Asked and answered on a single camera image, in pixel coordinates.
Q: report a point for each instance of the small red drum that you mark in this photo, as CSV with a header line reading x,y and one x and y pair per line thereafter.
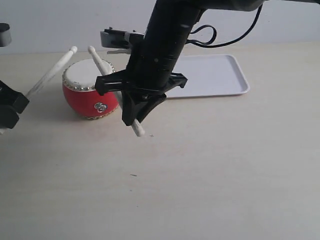
x,y
78,86

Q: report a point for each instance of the white rectangular tray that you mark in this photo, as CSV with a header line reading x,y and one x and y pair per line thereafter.
x,y
209,76

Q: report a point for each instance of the white wooden drumstick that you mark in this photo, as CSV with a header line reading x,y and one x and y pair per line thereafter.
x,y
136,126
51,72

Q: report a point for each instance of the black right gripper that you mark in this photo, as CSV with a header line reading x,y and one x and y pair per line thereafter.
x,y
117,82

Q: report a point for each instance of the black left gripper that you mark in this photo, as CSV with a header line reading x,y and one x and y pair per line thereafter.
x,y
12,103

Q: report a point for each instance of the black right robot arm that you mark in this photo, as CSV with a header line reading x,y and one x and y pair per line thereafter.
x,y
149,73

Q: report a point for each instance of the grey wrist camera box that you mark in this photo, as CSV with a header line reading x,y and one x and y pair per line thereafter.
x,y
119,41

